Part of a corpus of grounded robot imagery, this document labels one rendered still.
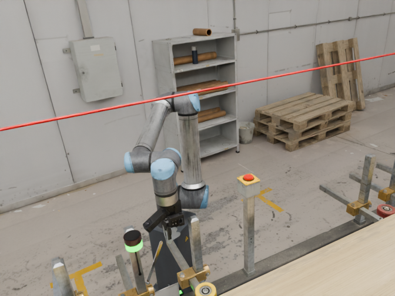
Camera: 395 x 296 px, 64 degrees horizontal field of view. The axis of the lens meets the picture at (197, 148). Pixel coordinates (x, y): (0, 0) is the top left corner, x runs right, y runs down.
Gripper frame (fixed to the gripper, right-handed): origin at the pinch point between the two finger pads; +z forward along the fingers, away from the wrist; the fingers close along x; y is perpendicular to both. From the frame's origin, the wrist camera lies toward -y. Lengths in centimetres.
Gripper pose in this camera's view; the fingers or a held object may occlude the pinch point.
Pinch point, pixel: (167, 242)
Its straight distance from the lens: 139.4
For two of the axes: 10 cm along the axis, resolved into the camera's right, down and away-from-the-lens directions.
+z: 0.7, 9.1, 4.1
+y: 9.0, -2.4, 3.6
